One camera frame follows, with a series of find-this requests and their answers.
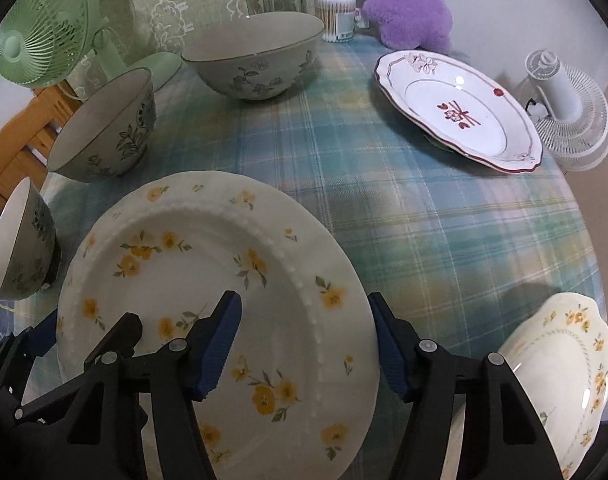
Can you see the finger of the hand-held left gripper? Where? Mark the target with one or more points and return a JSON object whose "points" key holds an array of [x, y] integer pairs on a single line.
{"points": [[124, 330], [39, 337]]}

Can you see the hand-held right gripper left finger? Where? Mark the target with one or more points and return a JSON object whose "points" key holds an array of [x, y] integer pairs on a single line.
{"points": [[216, 350]]}

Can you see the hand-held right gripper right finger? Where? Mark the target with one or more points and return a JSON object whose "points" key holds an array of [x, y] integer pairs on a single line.
{"points": [[391, 355]]}

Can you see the large yellow floral plate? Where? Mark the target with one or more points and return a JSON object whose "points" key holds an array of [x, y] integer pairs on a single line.
{"points": [[209, 260]]}

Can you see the medium grey floral bowl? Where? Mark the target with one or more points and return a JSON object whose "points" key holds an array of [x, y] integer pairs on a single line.
{"points": [[99, 125]]}

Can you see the red-rimmed white plate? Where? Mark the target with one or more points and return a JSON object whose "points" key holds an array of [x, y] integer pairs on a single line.
{"points": [[484, 125]]}

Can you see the small grey floral bowl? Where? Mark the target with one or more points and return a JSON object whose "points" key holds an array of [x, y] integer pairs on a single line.
{"points": [[14, 240]]}

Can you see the small scalloped yellow floral plate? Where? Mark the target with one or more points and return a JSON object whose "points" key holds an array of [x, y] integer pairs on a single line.
{"points": [[559, 360]]}

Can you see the wooden chair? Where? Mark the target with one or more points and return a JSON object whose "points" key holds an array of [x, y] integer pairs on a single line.
{"points": [[14, 150]]}

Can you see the large grey floral bowl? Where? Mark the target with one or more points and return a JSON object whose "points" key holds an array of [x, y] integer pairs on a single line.
{"points": [[264, 75]]}

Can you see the green desk fan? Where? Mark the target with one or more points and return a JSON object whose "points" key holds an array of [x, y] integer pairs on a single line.
{"points": [[39, 35]]}

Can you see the white desk fan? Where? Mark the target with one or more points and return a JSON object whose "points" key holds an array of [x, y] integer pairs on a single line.
{"points": [[559, 90]]}

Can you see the cotton swab container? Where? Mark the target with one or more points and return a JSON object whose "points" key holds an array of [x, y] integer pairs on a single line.
{"points": [[334, 15]]}

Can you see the purple plush toy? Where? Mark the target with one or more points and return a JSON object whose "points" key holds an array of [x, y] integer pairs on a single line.
{"points": [[404, 5]]}

